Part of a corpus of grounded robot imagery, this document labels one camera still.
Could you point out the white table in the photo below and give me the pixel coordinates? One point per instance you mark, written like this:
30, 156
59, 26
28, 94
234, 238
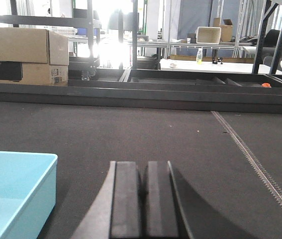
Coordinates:
208, 67

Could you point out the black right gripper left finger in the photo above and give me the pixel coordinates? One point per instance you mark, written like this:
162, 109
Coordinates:
115, 212

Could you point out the light blue plastic bin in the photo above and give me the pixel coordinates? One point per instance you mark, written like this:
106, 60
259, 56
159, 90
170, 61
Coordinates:
27, 193

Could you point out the beige plastic basket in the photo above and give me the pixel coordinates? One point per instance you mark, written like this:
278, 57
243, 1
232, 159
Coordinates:
208, 35

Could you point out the dark grey conveyor belt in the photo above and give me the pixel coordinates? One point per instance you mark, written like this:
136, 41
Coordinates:
215, 152

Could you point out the black metal shelf rack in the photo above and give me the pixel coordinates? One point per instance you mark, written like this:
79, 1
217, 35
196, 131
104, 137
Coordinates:
86, 20

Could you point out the yellow drink bottle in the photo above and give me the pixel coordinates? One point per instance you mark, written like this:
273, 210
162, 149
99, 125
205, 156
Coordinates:
199, 56

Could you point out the small open cardboard box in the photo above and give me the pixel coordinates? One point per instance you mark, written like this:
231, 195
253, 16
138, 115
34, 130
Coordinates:
226, 29

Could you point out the black conveyor side rail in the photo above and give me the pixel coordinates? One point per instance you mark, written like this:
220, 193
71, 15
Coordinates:
175, 90

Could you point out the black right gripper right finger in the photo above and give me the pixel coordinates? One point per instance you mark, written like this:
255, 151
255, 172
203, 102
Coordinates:
175, 210

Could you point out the cardboard box with black label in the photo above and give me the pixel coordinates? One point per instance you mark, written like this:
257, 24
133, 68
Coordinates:
31, 56

